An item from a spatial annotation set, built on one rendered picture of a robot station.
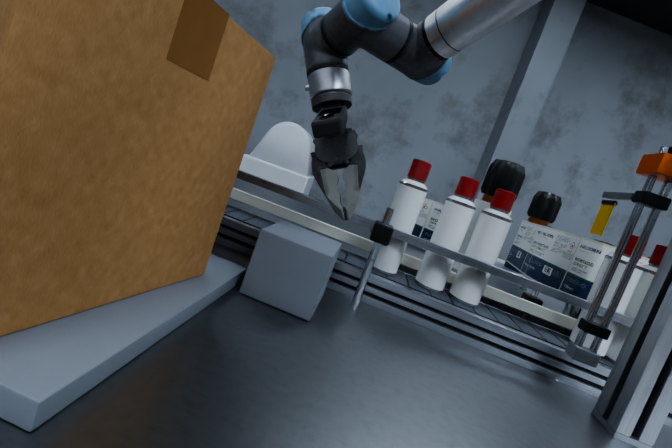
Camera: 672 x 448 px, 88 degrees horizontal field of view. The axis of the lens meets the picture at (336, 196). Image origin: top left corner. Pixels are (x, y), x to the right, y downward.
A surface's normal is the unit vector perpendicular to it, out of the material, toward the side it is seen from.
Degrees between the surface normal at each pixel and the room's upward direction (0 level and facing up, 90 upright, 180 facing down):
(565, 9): 90
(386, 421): 0
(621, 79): 90
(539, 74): 90
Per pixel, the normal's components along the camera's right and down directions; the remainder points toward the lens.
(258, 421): 0.34, -0.94
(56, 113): 0.90, 0.35
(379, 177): 0.02, 0.10
